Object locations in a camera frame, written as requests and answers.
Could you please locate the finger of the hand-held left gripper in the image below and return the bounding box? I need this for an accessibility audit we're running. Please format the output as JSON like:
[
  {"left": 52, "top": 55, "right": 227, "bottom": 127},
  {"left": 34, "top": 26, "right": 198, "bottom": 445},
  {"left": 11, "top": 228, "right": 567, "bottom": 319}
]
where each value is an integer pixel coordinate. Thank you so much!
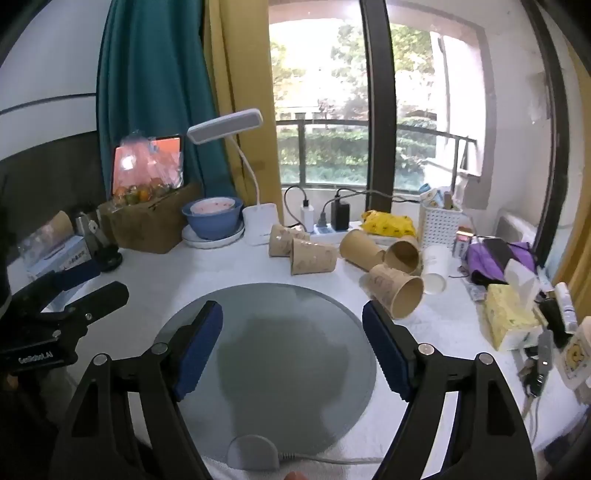
[
  {"left": 45, "top": 281, "right": 130, "bottom": 325},
  {"left": 13, "top": 263, "right": 103, "bottom": 315}
]

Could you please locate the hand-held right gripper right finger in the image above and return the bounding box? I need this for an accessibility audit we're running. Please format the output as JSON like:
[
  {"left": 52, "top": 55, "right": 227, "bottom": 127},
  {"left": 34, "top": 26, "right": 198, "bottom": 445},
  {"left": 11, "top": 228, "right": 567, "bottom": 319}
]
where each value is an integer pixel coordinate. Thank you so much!
[{"left": 362, "top": 300, "right": 539, "bottom": 480}]

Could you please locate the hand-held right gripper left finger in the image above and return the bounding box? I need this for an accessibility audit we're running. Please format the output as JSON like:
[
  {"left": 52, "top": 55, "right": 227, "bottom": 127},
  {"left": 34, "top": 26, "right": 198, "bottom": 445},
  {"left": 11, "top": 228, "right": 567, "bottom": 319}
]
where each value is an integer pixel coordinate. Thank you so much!
[{"left": 48, "top": 300, "right": 225, "bottom": 480}]

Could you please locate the brown paper cup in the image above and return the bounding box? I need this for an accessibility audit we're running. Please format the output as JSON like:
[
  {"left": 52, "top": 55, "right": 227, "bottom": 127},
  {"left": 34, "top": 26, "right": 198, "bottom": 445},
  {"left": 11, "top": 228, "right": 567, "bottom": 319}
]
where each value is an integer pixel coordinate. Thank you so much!
[
  {"left": 289, "top": 237, "right": 339, "bottom": 277},
  {"left": 269, "top": 224, "right": 311, "bottom": 257},
  {"left": 359, "top": 263, "right": 425, "bottom": 320},
  {"left": 339, "top": 229, "right": 387, "bottom": 272},
  {"left": 384, "top": 236, "right": 424, "bottom": 277},
  {"left": 45, "top": 210, "right": 75, "bottom": 241}
]

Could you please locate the white paper cup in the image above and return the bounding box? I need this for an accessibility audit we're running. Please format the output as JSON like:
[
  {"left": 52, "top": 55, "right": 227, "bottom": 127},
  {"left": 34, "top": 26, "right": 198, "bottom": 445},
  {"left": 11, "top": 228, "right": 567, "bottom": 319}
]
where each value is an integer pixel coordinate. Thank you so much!
[{"left": 422, "top": 244, "right": 451, "bottom": 295}]

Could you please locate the blue and white box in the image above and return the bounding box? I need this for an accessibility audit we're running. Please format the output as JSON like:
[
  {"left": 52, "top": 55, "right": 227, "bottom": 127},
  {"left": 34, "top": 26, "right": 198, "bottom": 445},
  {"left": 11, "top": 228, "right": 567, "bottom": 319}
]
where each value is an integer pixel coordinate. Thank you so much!
[{"left": 25, "top": 234, "right": 92, "bottom": 283}]

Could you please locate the black clamp stand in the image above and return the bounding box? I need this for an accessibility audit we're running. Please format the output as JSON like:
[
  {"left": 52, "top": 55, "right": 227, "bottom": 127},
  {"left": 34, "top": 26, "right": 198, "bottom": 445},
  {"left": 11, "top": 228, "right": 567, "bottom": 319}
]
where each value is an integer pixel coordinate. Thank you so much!
[{"left": 75, "top": 211, "right": 123, "bottom": 273}]

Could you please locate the round grey glass pad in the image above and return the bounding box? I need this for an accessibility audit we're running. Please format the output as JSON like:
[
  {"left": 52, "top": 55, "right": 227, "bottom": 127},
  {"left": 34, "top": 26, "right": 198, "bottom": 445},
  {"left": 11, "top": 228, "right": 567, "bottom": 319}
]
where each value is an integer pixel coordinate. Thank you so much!
[{"left": 154, "top": 283, "right": 380, "bottom": 463}]

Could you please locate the cardboard box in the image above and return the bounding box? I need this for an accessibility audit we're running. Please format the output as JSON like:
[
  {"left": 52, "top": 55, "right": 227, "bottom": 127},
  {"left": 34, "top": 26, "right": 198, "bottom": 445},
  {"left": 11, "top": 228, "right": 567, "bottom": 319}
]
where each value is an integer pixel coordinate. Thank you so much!
[{"left": 99, "top": 182, "right": 204, "bottom": 255}]

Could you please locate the grey pad controller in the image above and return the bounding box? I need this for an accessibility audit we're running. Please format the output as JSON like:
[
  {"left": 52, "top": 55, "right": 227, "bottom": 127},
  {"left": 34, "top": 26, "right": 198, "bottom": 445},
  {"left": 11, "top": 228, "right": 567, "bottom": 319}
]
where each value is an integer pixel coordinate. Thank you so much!
[{"left": 226, "top": 434, "right": 280, "bottom": 472}]

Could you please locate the white plate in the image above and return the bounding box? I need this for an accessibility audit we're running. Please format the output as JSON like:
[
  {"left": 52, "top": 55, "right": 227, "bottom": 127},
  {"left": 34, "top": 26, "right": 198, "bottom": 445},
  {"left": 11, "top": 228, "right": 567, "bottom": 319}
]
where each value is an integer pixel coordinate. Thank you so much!
[{"left": 181, "top": 222, "right": 245, "bottom": 250}]

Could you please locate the yellow tissue box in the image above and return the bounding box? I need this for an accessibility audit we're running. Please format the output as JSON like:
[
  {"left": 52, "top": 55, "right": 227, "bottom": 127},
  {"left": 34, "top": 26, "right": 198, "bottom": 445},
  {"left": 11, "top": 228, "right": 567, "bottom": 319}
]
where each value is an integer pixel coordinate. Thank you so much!
[{"left": 482, "top": 258, "right": 544, "bottom": 352}]

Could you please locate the yellow patterned bag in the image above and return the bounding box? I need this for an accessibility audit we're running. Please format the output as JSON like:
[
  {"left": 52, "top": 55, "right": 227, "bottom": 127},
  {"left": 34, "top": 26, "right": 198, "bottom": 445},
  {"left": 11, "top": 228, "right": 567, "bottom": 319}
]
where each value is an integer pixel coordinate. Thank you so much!
[{"left": 359, "top": 209, "right": 419, "bottom": 239}]

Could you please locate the white power strip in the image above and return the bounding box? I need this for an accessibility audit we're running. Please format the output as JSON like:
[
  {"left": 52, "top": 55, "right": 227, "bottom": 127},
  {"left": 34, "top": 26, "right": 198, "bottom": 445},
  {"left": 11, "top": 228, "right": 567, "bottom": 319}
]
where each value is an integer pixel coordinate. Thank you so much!
[{"left": 313, "top": 220, "right": 366, "bottom": 237}]

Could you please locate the purple folded umbrella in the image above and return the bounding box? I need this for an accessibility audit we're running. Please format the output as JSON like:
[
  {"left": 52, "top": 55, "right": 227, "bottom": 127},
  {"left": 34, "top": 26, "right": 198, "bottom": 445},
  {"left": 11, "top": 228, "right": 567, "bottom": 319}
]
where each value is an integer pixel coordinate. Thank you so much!
[{"left": 465, "top": 239, "right": 537, "bottom": 285}]

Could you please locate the blue bowl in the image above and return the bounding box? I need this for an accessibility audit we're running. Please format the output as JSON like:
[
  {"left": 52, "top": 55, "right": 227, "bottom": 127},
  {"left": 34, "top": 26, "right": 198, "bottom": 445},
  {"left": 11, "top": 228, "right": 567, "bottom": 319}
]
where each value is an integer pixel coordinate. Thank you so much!
[{"left": 181, "top": 196, "right": 245, "bottom": 241}]

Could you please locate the plastic bag of fruit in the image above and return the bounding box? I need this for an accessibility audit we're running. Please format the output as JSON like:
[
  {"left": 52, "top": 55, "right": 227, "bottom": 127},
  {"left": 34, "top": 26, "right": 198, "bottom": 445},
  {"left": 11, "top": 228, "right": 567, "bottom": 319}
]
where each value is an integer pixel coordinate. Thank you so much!
[{"left": 112, "top": 131, "right": 186, "bottom": 206}]

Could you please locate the white plastic basket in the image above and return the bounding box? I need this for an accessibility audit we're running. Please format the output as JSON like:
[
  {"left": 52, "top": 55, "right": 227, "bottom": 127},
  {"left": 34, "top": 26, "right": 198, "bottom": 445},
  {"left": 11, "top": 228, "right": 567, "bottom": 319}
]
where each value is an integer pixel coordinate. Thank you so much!
[{"left": 419, "top": 202, "right": 463, "bottom": 250}]

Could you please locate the black charger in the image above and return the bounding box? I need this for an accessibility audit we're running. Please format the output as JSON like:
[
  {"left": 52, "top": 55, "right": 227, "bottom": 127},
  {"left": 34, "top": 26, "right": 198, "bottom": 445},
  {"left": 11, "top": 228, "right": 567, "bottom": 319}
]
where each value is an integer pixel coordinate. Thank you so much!
[{"left": 331, "top": 194, "right": 351, "bottom": 232}]

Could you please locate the white tube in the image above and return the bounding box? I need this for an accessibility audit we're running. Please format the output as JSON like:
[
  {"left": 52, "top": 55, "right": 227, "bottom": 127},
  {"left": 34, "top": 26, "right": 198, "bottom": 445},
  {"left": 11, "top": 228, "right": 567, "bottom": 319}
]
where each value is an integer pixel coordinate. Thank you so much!
[{"left": 553, "top": 281, "right": 579, "bottom": 334}]

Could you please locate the white smiley bottle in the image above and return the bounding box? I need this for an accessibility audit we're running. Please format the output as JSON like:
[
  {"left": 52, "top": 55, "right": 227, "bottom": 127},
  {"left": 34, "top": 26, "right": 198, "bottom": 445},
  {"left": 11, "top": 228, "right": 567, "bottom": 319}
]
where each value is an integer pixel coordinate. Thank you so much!
[{"left": 558, "top": 316, "right": 591, "bottom": 394}]

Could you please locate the white desk lamp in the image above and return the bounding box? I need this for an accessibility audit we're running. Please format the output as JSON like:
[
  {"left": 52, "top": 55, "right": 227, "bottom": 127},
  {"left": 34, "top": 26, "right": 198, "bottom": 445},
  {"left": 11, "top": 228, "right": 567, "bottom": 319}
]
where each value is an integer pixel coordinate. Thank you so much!
[{"left": 187, "top": 108, "right": 279, "bottom": 248}]

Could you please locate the teal curtain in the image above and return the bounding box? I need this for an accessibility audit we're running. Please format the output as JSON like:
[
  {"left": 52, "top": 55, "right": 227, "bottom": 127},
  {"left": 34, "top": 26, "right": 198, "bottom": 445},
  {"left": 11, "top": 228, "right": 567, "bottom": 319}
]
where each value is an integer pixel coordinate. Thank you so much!
[{"left": 96, "top": 0, "right": 237, "bottom": 209}]

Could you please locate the balcony railing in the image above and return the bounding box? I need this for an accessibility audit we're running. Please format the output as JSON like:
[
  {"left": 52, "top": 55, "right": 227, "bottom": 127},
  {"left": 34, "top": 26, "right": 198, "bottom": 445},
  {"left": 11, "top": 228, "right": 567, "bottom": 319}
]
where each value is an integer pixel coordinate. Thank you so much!
[{"left": 276, "top": 118, "right": 479, "bottom": 182}]

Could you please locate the yellow curtain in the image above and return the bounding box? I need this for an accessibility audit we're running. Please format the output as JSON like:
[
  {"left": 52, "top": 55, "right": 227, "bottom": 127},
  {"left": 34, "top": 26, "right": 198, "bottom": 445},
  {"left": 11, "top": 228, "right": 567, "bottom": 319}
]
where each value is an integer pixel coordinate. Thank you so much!
[
  {"left": 203, "top": 0, "right": 283, "bottom": 209},
  {"left": 566, "top": 41, "right": 591, "bottom": 319}
]

